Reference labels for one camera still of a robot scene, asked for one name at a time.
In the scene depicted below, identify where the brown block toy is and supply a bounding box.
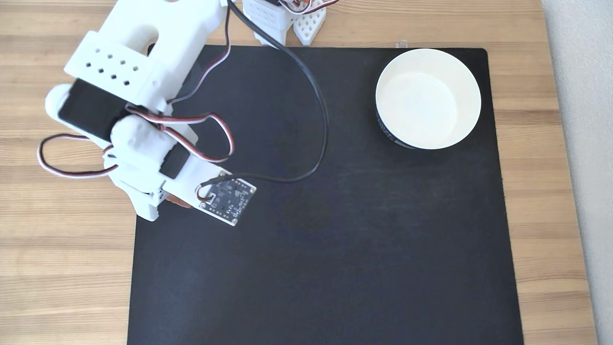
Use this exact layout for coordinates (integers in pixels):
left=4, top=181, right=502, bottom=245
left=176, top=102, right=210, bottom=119
left=163, top=193, right=193, bottom=210

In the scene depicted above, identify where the white round plate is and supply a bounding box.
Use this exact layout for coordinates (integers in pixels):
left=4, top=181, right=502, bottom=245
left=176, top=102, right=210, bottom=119
left=375, top=48, right=482, bottom=150

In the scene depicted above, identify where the black desk mat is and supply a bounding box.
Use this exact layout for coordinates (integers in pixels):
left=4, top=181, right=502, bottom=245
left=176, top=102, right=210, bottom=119
left=127, top=43, right=525, bottom=345

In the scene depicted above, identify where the camera module on white bracket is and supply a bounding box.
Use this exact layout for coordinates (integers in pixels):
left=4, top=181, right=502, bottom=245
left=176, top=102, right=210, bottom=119
left=189, top=158, right=257, bottom=227

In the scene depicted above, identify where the red white black servo wire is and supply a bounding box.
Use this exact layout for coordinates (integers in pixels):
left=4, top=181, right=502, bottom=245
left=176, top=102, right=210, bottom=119
left=37, top=106, right=236, bottom=179

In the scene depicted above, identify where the black camera cable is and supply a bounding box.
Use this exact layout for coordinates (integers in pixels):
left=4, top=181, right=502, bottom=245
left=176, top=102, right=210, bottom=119
left=199, top=0, right=330, bottom=189

